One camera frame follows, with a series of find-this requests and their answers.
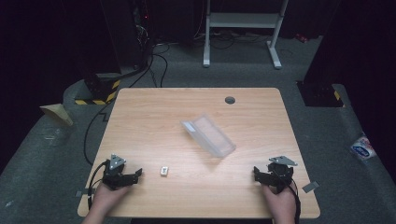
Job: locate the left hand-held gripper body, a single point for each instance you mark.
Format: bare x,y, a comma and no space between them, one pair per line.
115,174

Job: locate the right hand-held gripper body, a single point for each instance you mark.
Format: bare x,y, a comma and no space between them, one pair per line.
280,173

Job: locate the person's left hand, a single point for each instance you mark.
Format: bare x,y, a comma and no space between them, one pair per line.
107,196

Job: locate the person's right hand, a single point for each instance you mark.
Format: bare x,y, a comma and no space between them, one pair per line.
280,203

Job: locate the small white eraser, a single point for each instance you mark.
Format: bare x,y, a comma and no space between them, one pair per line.
164,171

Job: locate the grey tape strip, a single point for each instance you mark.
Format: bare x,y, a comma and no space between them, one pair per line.
81,193
310,186

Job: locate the clear plastic box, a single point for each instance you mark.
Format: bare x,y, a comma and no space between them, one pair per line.
209,136

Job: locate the grey table grommet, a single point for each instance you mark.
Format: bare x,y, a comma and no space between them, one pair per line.
229,100

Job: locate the black yellow striped base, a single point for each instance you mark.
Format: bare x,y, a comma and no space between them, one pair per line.
101,91

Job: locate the beige cardboard piece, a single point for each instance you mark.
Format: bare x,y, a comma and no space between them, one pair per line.
57,112

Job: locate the white blue packet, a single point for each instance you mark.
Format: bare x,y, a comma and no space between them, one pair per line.
362,148

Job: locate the black stand base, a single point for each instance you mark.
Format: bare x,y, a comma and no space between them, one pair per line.
320,95

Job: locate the small red object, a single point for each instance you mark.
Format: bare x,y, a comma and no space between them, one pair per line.
301,38

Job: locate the dark equipment rack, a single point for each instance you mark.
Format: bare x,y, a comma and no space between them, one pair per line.
127,31

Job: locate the white metal stand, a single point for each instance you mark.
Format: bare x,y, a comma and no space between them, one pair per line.
243,20

